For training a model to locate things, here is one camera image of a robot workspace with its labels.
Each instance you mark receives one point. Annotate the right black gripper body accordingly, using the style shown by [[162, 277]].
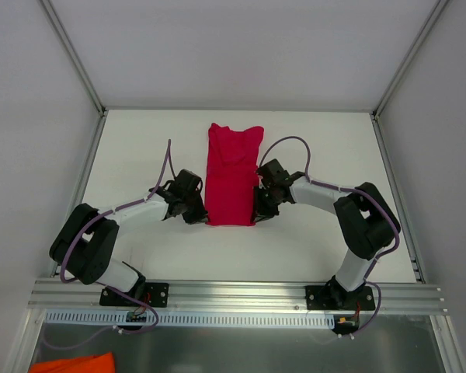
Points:
[[265, 203]]

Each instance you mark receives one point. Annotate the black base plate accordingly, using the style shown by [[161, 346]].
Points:
[[325, 298], [154, 294]]

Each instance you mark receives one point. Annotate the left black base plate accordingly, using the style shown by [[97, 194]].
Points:
[[154, 294]]

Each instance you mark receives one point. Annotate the slotted grey cable duct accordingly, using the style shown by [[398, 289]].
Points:
[[191, 319]]

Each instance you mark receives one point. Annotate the right aluminium frame post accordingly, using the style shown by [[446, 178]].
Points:
[[419, 40]]

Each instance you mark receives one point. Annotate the left aluminium frame post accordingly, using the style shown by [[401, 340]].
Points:
[[61, 33]]

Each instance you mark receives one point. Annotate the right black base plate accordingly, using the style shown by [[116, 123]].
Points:
[[325, 298]]

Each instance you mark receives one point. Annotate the orange folded t-shirt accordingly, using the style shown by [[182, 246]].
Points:
[[91, 364]]

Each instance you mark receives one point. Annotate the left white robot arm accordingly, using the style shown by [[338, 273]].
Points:
[[84, 246]]

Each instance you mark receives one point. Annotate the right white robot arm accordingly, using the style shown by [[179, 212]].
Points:
[[366, 221]]

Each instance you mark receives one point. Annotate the aluminium mounting rail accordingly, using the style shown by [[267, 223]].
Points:
[[240, 296]]

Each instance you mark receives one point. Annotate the aluminium frame post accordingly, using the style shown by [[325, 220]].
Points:
[[419, 40], [61, 33]]

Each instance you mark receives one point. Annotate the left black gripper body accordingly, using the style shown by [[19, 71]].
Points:
[[194, 207]]

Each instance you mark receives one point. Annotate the red t-shirt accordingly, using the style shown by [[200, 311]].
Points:
[[231, 174]]

